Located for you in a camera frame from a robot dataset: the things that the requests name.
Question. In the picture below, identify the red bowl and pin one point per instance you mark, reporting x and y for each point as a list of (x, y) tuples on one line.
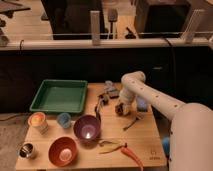
[(62, 151)]

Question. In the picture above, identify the blue round device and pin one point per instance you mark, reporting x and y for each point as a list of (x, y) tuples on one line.
[(166, 145)]

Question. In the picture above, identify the blue sponge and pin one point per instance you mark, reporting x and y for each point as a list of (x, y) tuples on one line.
[(141, 105)]

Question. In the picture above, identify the metal fork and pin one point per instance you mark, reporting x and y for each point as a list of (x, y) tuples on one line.
[(137, 118)]

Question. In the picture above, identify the white horizontal rail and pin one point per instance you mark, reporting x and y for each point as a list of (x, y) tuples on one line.
[(104, 44)]

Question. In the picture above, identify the orange cup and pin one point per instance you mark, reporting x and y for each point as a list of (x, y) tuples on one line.
[(38, 121)]

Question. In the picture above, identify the dark purple grape bunch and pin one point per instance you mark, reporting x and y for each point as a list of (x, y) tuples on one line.
[(119, 109)]

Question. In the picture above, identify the yellow banana peel toy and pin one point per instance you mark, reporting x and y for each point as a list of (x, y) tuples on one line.
[(108, 146)]

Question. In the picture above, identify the orange carrot toy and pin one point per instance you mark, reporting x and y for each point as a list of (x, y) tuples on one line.
[(125, 150)]

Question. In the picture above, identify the silver metal cup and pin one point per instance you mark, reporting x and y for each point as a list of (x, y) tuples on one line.
[(27, 151)]

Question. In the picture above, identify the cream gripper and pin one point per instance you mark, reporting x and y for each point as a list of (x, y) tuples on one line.
[(126, 109)]

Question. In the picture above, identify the green plastic tray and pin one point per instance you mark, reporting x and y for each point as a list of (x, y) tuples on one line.
[(58, 96)]

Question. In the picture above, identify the small blue cup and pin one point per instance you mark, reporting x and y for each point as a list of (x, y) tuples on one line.
[(64, 120)]

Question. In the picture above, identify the black handled utensil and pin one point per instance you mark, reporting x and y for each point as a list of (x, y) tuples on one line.
[(102, 100)]

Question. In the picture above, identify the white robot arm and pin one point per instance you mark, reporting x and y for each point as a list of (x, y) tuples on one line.
[(191, 132)]

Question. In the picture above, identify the purple bowl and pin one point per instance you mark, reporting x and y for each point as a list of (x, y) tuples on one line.
[(87, 128)]

